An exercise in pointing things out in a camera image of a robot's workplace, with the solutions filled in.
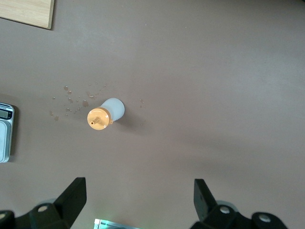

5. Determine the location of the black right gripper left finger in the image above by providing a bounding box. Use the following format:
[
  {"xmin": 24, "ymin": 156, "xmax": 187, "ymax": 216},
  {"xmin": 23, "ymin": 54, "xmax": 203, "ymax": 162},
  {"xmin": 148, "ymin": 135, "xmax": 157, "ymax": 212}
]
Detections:
[{"xmin": 0, "ymin": 177, "xmax": 87, "ymax": 229}]

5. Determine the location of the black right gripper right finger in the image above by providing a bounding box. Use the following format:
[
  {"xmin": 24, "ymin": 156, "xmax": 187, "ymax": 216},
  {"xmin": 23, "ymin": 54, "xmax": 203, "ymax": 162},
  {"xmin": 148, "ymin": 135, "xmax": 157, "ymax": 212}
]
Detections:
[{"xmin": 190, "ymin": 178, "xmax": 290, "ymax": 229}]

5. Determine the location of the sauce bottle with orange cap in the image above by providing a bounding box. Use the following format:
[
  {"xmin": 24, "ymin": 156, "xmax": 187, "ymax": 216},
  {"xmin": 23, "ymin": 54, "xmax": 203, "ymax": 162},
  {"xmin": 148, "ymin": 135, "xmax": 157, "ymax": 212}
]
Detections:
[{"xmin": 87, "ymin": 97, "xmax": 126, "ymax": 131}]

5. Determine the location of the silver digital kitchen scale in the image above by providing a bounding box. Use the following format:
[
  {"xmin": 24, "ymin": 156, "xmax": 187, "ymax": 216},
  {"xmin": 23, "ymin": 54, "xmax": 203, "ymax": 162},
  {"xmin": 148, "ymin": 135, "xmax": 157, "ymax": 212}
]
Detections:
[{"xmin": 0, "ymin": 102, "xmax": 15, "ymax": 164}]

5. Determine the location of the brown table cover sheet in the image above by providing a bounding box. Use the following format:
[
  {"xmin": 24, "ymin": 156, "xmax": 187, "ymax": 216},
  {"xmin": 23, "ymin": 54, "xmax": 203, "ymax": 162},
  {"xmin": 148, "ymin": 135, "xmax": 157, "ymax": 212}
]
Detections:
[{"xmin": 0, "ymin": 0, "xmax": 305, "ymax": 229}]

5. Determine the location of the wooden cutting board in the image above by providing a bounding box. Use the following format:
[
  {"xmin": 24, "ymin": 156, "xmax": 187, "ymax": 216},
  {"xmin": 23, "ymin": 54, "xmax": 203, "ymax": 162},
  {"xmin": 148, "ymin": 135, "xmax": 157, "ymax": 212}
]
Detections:
[{"xmin": 0, "ymin": 0, "xmax": 55, "ymax": 30}]

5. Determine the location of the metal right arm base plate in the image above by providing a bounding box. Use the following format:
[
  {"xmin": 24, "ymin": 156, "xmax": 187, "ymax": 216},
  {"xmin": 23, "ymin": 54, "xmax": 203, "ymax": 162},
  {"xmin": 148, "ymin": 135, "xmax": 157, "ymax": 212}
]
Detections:
[{"xmin": 93, "ymin": 218, "xmax": 134, "ymax": 229}]

